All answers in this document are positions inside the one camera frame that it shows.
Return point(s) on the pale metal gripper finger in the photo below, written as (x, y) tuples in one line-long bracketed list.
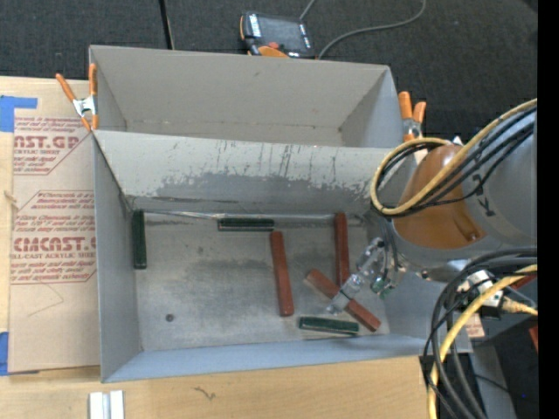
[(353, 296), (345, 290)]

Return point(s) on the red-brown flat block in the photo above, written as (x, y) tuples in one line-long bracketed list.
[(323, 284), (281, 273), (342, 247)]

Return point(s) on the dark green flat block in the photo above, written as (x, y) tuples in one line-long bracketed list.
[(328, 324), (246, 224), (139, 239)]

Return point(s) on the grey metal bin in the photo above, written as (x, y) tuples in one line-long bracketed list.
[(218, 277)]

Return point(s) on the brown cardboard board, red print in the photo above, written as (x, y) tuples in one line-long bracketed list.
[(52, 304)]

